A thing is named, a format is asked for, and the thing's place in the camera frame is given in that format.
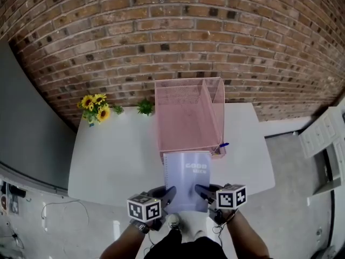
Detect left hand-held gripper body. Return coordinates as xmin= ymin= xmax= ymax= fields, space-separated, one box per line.
xmin=126 ymin=186 xmax=168 ymax=231

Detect brown wrist band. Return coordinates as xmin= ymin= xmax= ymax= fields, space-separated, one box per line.
xmin=225 ymin=209 xmax=238 ymax=224

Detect sunflower bouquet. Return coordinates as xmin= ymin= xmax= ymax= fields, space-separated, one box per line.
xmin=77 ymin=93 xmax=112 ymax=128

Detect pink mesh desk organizer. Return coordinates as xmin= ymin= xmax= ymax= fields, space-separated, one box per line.
xmin=154 ymin=77 xmax=226 ymax=160

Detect person's shoe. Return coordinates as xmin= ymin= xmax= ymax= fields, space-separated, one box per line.
xmin=165 ymin=214 xmax=181 ymax=230
xmin=192 ymin=230 xmax=207 ymax=242

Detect person's black trousers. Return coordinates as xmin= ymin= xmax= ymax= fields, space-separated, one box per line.
xmin=144 ymin=228 xmax=229 ymax=259

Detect lilac spiral notebook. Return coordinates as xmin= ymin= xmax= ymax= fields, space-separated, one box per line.
xmin=163 ymin=151 xmax=212 ymax=214

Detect person's right shoe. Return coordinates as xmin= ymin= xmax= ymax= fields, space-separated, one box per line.
xmin=192 ymin=230 xmax=207 ymax=242

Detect white desk with drawers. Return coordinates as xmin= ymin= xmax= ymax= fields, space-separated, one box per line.
xmin=67 ymin=103 xmax=276 ymax=209

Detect grey refrigerator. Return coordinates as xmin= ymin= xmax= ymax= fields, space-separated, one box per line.
xmin=0 ymin=40 xmax=78 ymax=196

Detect white drawer cabinet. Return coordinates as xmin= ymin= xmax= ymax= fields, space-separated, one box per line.
xmin=298 ymin=106 xmax=345 ymax=196

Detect metal wristwatch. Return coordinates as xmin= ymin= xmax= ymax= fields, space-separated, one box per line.
xmin=129 ymin=219 xmax=150 ymax=234

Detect white floor cable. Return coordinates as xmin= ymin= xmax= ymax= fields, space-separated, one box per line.
xmin=40 ymin=200 xmax=89 ymax=231

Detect person's right forearm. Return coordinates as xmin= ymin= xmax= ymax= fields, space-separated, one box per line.
xmin=226 ymin=210 xmax=270 ymax=259

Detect person's left shoe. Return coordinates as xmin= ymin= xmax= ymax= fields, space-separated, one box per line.
xmin=165 ymin=214 xmax=181 ymax=230

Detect person's left forearm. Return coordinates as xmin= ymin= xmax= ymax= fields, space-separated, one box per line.
xmin=99 ymin=222 xmax=148 ymax=259

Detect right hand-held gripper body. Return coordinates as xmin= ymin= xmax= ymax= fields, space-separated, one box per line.
xmin=207 ymin=183 xmax=247 ymax=225

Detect bushy potted green plant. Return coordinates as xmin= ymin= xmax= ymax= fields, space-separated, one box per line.
xmin=136 ymin=98 xmax=155 ymax=117

